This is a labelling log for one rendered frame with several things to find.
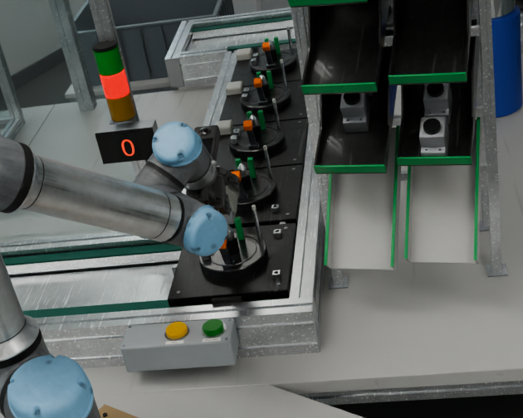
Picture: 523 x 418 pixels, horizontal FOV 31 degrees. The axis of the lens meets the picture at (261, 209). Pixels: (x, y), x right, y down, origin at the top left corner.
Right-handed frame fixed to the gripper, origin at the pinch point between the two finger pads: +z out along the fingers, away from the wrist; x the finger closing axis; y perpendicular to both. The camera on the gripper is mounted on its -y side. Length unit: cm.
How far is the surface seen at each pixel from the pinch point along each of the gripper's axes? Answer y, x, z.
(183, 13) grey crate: -143, -53, 177
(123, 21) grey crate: -144, -79, 177
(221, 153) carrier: -25.1, -8.8, 42.0
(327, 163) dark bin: -0.7, 22.3, -9.7
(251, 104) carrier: -44, -3, 56
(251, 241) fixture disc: 6.9, 3.6, 11.5
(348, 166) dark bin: 1.3, 26.3, -12.7
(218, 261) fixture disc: 11.6, -2.3, 7.4
